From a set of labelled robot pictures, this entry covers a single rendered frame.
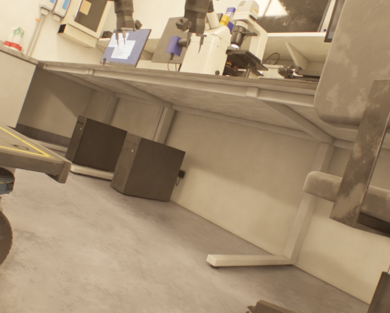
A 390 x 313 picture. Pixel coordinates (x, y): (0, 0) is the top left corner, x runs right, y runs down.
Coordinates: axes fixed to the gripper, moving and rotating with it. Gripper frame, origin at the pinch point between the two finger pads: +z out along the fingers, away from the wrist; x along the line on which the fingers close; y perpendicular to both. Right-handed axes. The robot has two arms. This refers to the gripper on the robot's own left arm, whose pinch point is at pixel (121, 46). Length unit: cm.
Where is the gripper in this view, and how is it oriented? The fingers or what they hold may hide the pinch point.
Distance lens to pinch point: 142.0
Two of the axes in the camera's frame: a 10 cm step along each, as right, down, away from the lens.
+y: 7.4, -1.7, 6.5
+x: -6.7, -1.1, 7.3
